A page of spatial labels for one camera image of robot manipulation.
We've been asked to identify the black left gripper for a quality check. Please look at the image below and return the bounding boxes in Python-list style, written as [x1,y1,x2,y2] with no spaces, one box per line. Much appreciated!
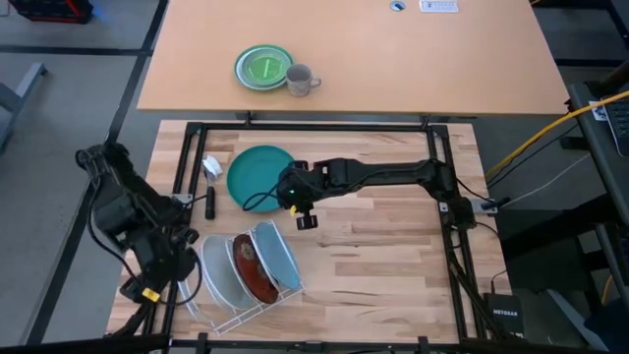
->
[140,228,199,291]

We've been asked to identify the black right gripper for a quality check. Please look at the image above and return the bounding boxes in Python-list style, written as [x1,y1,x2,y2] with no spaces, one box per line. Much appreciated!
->
[276,164,328,213]

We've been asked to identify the teal plate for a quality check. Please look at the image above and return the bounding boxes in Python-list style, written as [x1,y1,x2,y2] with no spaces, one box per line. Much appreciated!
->
[226,145,296,213]

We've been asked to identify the light blue plate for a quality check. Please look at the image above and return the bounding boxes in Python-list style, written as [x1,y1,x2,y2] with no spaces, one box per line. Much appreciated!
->
[254,221,302,291]

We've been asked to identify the white plate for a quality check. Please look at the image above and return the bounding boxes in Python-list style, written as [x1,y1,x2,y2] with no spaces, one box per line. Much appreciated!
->
[200,234,257,311]

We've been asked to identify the brown plate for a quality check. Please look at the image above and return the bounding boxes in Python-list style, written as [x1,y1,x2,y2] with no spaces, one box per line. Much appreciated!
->
[232,233,280,305]

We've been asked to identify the speckled beige mug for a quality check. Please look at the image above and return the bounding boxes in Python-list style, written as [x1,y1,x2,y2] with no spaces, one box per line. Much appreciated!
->
[284,63,323,98]

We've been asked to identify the small bright green plate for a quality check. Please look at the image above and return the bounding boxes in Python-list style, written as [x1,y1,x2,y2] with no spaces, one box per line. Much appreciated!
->
[244,48,291,89]

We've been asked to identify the large pale green plate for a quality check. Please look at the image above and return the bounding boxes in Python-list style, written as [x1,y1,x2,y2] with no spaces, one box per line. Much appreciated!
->
[233,43,295,92]

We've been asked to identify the light wooden desk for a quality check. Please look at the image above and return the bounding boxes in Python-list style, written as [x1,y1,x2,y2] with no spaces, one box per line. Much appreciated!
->
[136,0,570,117]

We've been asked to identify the grey table leg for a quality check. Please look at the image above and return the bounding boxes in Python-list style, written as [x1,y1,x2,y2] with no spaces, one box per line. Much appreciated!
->
[0,62,48,148]

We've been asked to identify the white power strip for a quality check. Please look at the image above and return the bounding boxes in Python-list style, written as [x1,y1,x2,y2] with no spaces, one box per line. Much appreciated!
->
[418,0,459,14]

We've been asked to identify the red and black crate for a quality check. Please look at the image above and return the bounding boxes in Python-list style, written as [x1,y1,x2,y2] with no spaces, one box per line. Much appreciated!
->
[7,0,94,25]

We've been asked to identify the dark side desk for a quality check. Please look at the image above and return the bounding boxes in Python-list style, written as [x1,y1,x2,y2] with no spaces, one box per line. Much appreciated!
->
[567,58,629,316]

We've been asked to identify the black keyboard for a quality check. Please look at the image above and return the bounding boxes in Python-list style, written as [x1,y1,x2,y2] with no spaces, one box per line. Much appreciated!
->
[601,100,629,158]

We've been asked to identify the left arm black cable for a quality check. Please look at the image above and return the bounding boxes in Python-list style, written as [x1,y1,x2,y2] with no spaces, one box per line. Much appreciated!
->
[174,247,204,307]

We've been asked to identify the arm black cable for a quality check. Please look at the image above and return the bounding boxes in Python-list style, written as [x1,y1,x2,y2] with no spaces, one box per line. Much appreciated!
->
[242,184,287,213]
[174,247,204,307]

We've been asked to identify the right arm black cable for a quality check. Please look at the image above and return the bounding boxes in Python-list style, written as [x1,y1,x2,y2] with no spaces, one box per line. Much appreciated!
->
[242,184,287,213]

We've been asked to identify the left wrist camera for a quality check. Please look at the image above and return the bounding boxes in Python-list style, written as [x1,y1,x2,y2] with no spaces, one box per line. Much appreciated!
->
[120,277,147,302]

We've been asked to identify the black-handled white dish brush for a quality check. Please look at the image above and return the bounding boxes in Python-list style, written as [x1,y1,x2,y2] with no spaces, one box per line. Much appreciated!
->
[201,154,224,220]

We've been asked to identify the black aluminium frame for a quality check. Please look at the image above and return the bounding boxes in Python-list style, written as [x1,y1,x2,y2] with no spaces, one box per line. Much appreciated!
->
[102,121,517,354]

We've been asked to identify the white wire dish rack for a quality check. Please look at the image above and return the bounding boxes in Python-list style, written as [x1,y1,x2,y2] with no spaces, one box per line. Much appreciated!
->
[179,219,305,336]

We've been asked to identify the black Netgear switch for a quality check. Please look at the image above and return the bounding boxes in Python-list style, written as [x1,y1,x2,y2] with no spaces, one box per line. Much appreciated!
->
[483,292,525,338]

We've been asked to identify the yellow cable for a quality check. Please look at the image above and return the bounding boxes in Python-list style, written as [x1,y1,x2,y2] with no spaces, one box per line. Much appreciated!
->
[485,89,629,179]

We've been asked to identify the white cable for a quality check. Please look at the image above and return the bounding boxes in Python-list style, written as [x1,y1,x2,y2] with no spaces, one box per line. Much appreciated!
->
[500,152,591,210]

